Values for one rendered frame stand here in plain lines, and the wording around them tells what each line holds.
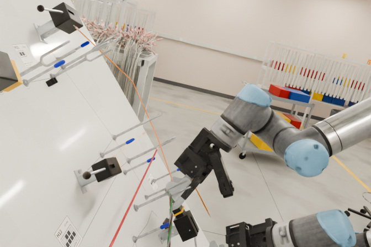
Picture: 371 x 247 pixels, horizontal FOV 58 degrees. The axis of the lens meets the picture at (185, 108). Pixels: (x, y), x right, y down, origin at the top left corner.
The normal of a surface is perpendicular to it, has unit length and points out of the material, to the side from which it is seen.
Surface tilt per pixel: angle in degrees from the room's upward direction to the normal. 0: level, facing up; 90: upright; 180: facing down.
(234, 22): 90
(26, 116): 49
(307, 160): 90
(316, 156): 90
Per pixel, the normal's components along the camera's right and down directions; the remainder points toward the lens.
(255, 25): -0.03, 0.24
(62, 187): 0.88, -0.44
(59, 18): -0.20, -0.06
